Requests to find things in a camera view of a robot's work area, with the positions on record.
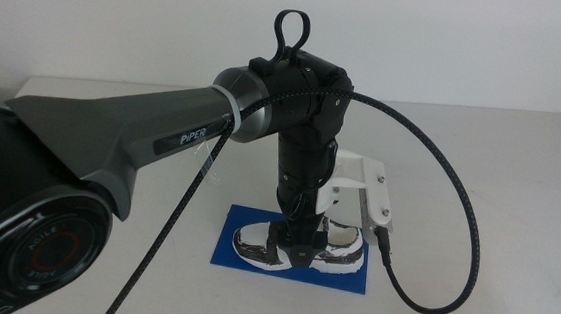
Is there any blue rectangular mat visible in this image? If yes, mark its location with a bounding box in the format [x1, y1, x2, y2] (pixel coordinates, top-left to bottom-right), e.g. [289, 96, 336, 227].
[207, 202, 373, 296]

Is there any black braided cable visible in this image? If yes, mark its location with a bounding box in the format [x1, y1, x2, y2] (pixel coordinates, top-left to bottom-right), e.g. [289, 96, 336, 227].
[99, 70, 494, 314]

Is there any black cable loop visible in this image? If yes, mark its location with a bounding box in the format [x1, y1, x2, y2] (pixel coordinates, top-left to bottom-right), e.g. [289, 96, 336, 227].
[269, 7, 314, 68]

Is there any white zip tie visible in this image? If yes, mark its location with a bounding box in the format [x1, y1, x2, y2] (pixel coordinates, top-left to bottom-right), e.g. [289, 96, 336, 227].
[205, 82, 246, 132]

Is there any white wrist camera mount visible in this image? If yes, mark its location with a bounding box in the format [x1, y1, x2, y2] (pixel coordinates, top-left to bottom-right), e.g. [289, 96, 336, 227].
[313, 147, 401, 238]

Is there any white shoe with black markings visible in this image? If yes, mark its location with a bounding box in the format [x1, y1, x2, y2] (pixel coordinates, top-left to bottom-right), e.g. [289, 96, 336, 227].
[230, 212, 370, 280]

